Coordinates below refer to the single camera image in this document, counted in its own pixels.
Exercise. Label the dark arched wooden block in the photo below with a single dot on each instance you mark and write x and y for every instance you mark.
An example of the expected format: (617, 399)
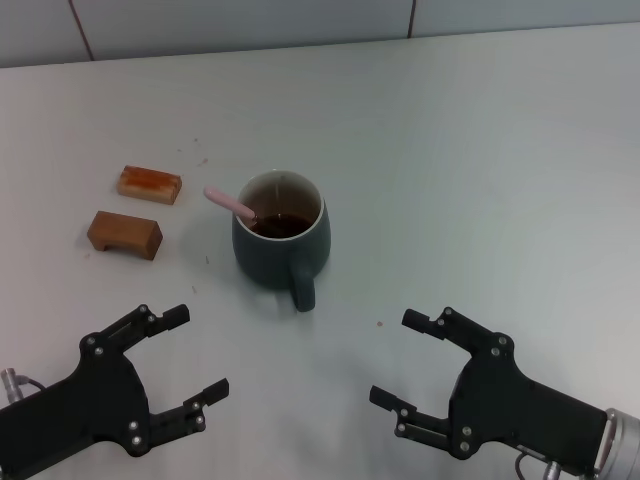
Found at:
(130, 235)

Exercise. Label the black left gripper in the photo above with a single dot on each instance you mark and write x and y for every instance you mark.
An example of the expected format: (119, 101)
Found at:
(100, 400)

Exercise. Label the light stained wooden block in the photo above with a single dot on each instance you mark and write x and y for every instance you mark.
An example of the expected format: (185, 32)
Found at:
(150, 185)

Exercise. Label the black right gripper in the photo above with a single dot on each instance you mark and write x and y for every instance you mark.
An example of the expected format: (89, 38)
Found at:
(515, 410)

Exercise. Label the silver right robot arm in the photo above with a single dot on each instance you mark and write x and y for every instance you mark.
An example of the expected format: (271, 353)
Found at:
(625, 445)

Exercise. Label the grey ceramic cup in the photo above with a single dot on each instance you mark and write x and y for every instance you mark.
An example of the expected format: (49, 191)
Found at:
(270, 260)

